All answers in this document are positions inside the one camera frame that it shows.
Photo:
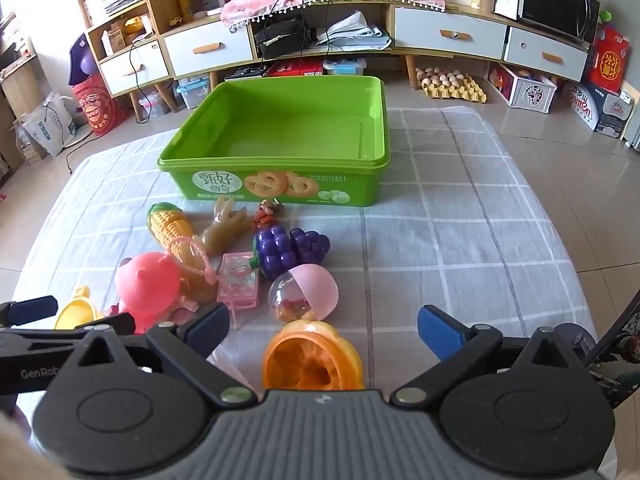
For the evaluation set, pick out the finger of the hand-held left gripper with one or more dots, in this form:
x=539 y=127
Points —
x=45 y=335
x=30 y=310

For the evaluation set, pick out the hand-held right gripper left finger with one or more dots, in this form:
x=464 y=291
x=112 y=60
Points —
x=207 y=330

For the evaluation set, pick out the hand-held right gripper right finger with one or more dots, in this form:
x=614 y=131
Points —
x=442 y=332

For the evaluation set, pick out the yellow plastic toy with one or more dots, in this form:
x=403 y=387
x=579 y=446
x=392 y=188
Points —
x=75 y=307

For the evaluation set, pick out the small pink card box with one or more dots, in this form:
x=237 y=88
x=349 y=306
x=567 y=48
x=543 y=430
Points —
x=239 y=280

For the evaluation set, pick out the pink pig toy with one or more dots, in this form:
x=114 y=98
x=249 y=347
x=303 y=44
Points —
x=147 y=285

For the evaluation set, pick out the orange toy fruit half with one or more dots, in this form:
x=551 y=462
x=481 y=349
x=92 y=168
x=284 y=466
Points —
x=310 y=355

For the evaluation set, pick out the purple toy grapes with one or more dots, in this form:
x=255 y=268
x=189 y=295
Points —
x=280 y=250

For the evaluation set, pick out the pink clear capsule ball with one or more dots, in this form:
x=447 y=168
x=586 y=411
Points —
x=310 y=290

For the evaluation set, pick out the yellow toy corn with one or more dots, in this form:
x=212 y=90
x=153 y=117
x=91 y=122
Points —
x=167 y=225

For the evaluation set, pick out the small brown red figurine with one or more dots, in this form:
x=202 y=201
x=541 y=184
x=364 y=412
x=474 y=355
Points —
x=267 y=215

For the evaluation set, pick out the green plastic box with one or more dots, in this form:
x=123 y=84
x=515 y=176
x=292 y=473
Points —
x=280 y=135

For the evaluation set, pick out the grey checked blanket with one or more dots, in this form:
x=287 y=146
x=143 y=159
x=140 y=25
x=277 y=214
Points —
x=450 y=210

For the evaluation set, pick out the dark printed card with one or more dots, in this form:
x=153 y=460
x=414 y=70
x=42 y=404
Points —
x=617 y=355

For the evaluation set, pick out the white sack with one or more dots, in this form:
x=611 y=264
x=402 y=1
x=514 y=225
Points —
x=47 y=125

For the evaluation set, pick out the small clear storage box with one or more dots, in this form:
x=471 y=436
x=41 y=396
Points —
x=151 y=106

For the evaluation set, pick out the clear blue-lid storage box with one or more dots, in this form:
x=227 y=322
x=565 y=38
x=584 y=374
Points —
x=345 y=66
x=192 y=92

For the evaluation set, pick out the yellow egg tray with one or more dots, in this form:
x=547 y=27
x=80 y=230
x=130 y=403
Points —
x=450 y=85

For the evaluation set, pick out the white printed crate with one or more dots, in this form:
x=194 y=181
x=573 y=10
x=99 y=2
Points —
x=530 y=92

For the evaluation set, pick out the purple bag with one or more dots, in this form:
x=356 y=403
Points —
x=80 y=57

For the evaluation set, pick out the white cabinet drawer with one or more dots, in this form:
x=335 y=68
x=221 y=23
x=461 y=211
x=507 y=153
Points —
x=210 y=50
x=545 y=55
x=135 y=67
x=450 y=35

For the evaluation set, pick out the blue white carton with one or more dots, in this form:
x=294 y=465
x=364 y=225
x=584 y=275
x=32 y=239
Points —
x=595 y=107

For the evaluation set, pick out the red flat box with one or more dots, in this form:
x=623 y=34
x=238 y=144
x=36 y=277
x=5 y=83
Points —
x=295 y=67

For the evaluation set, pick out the small cardboard carton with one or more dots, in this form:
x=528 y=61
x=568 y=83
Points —
x=114 y=40

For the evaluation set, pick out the black bag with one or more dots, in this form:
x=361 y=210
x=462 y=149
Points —
x=280 y=35

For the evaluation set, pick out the folded papers pile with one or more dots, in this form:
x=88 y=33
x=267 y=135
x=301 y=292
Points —
x=355 y=30

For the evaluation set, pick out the red gift box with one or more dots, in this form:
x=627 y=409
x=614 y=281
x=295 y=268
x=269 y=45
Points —
x=607 y=60

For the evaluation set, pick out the wooden cabinet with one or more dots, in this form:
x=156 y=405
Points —
x=160 y=0

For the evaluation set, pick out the black microwave oven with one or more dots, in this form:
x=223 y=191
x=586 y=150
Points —
x=555 y=5

